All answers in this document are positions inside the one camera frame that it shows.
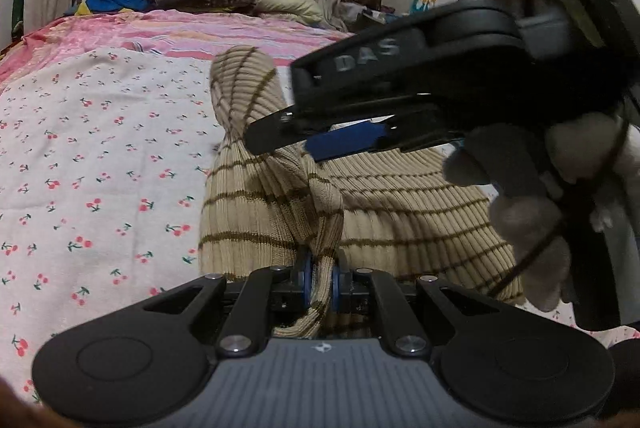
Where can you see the pink striped blanket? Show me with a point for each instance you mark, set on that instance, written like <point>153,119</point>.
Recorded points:
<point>175,33</point>

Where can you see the person's right hand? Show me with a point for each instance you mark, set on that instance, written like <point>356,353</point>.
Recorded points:
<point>520,218</point>

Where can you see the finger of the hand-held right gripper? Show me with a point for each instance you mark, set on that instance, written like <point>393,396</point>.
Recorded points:
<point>272,130</point>
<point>345,140</point>

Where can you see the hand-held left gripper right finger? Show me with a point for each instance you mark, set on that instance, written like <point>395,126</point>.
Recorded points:
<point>336,289</point>

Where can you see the beige striped knit sweater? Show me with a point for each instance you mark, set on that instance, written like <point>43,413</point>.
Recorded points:
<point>400,208</point>

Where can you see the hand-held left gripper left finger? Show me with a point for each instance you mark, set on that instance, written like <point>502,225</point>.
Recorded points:
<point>306,278</point>

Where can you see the pale yellow folded quilt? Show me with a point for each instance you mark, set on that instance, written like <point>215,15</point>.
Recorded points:
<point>290,3</point>

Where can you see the cherry print bed sheet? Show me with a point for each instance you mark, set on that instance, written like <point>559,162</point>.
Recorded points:
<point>100,148</point>

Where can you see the pile of bedside clutter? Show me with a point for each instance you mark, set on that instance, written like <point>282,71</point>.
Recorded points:
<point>365,15</point>

